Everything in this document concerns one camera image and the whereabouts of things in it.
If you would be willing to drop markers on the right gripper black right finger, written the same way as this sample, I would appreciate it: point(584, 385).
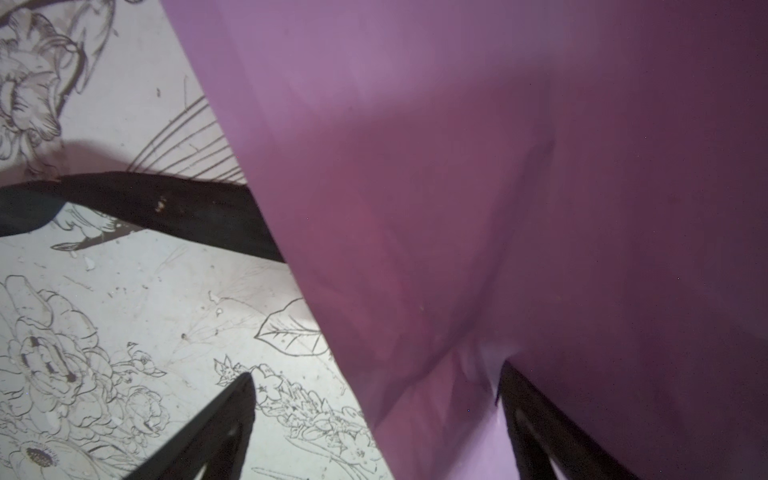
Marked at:
point(546, 443)

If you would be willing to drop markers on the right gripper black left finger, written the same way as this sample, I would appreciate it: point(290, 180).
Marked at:
point(213, 444)

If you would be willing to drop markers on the black ribbon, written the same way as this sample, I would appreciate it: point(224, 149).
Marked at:
point(221, 215)

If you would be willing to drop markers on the pink purple wrapping paper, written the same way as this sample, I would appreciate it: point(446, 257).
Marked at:
point(578, 188)

